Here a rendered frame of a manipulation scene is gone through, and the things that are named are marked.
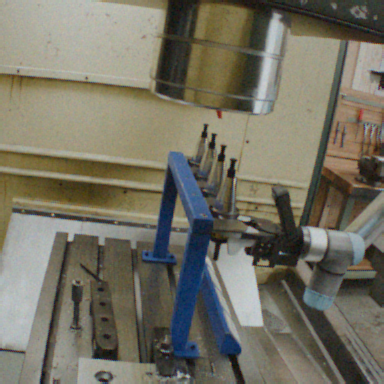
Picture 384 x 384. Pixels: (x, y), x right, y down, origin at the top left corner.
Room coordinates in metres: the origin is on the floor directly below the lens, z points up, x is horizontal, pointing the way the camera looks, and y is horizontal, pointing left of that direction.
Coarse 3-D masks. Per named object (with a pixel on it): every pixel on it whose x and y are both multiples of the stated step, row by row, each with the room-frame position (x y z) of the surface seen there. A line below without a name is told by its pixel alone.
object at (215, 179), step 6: (216, 162) 0.99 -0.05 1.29; (222, 162) 0.99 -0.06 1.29; (216, 168) 0.99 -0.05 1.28; (222, 168) 0.99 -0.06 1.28; (210, 174) 0.99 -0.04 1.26; (216, 174) 0.99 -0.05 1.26; (222, 174) 0.99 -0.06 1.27; (210, 180) 0.99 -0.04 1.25; (216, 180) 0.98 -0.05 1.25; (222, 180) 0.99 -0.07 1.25; (210, 186) 0.98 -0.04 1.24; (216, 186) 0.98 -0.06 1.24; (216, 192) 0.98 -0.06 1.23
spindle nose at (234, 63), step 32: (192, 0) 0.51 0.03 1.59; (160, 32) 0.54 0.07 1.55; (192, 32) 0.51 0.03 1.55; (224, 32) 0.50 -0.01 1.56; (256, 32) 0.51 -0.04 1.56; (288, 32) 0.55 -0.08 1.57; (160, 64) 0.53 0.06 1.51; (192, 64) 0.51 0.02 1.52; (224, 64) 0.50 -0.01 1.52; (256, 64) 0.51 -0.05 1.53; (160, 96) 0.53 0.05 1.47; (192, 96) 0.51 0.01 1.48; (224, 96) 0.50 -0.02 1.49; (256, 96) 0.52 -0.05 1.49
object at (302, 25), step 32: (96, 0) 0.82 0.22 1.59; (128, 0) 0.74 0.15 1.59; (160, 0) 0.64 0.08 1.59; (224, 0) 0.49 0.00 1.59; (256, 0) 0.46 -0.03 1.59; (288, 0) 0.47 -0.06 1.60; (320, 0) 0.47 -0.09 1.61; (352, 0) 0.48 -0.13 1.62; (320, 32) 0.65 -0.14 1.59; (352, 32) 0.52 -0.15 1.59
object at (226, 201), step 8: (224, 176) 0.89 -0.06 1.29; (224, 184) 0.88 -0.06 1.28; (232, 184) 0.88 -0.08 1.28; (224, 192) 0.88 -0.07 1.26; (232, 192) 0.88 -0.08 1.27; (216, 200) 0.89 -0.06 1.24; (224, 200) 0.87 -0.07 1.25; (232, 200) 0.88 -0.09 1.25; (216, 208) 0.88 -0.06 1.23; (224, 208) 0.87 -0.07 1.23; (232, 208) 0.88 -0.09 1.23
